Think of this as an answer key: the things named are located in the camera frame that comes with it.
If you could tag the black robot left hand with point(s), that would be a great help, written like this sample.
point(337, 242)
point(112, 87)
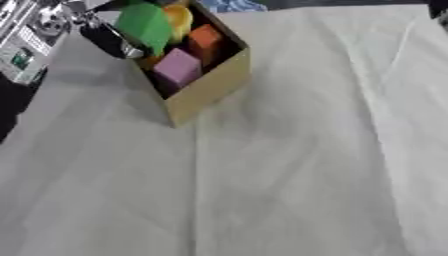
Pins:
point(108, 38)

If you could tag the green block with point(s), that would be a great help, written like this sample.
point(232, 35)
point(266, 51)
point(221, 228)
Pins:
point(146, 23)

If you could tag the tan cardboard box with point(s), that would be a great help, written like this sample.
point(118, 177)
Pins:
point(210, 86)

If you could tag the small orange toy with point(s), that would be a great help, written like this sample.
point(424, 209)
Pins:
point(150, 61)

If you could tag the yellow toy fruit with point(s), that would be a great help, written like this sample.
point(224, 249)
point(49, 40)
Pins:
point(179, 20)

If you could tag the purple block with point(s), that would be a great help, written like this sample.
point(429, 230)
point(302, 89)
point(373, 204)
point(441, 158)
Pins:
point(177, 68)

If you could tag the orange block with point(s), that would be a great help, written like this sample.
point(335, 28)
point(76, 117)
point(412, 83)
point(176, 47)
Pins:
point(205, 41)

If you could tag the blue striped fabric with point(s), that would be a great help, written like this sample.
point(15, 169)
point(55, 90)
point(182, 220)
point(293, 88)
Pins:
point(233, 5)

